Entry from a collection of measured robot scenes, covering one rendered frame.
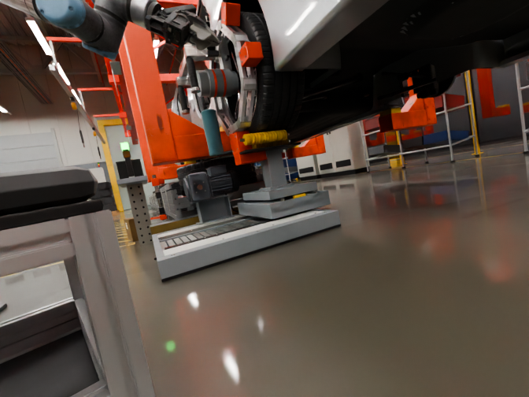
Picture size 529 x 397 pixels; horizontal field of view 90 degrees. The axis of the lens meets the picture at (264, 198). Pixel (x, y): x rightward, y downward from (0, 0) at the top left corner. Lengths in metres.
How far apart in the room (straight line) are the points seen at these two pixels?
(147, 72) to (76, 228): 1.82
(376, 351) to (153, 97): 1.81
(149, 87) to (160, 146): 0.37
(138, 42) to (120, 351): 1.96
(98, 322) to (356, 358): 0.37
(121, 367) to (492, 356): 0.46
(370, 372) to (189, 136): 1.71
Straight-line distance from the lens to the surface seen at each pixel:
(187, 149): 1.91
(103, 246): 0.25
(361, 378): 0.47
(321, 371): 0.49
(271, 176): 1.53
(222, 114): 1.80
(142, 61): 2.05
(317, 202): 1.45
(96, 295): 0.26
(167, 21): 0.96
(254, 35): 1.43
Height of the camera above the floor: 0.30
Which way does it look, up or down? 4 degrees down
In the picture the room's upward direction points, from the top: 11 degrees counter-clockwise
